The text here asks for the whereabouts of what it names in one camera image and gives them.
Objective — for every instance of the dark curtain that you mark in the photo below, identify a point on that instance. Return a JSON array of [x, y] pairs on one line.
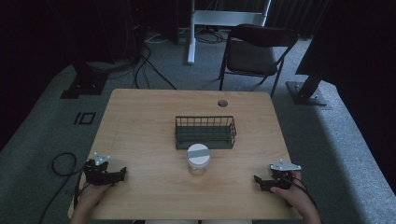
[[358, 46]]

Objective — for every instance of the clear jar with white lid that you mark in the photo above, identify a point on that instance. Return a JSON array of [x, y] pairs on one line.
[[198, 158]]

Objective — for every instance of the black stand with base plate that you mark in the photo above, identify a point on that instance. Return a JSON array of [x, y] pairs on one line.
[[85, 82]]

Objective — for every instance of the white desk frame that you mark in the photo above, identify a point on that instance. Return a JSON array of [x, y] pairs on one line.
[[218, 18]]

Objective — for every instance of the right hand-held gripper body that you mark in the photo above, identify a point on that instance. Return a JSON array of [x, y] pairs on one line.
[[282, 174]]

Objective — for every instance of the black folding chair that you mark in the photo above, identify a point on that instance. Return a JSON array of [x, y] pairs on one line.
[[252, 56]]

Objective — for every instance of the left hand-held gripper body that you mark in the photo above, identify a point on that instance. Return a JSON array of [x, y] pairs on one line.
[[95, 172]]

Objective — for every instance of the person's left hand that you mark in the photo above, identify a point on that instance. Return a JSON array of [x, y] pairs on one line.
[[91, 193]]

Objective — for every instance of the person's right hand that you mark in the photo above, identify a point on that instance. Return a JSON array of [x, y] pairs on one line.
[[292, 194]]

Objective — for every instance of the black slanted stand with base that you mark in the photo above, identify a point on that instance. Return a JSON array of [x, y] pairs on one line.
[[306, 90]]

